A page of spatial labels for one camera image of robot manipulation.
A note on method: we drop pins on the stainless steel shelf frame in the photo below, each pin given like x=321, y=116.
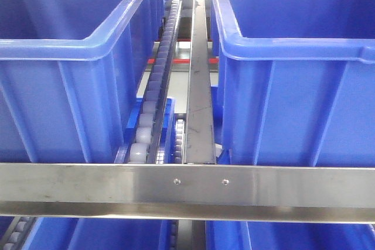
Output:
x=197, y=192

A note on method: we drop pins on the right blue plastic bin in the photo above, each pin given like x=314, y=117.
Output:
x=296, y=81

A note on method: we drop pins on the left blue plastic bin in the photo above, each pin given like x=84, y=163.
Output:
x=70, y=70

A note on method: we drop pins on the steel divider rail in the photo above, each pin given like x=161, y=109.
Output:
x=199, y=138

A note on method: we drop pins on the lower left roller track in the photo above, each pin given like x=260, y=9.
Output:
x=17, y=233

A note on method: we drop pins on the blue plastic bin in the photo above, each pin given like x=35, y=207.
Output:
x=296, y=81
x=70, y=70

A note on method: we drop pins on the lower right blue bin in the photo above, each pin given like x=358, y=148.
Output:
x=276, y=235

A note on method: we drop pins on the white roller track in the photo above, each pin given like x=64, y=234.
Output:
x=144, y=146

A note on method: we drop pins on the lower left blue bin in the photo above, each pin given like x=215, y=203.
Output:
x=99, y=233

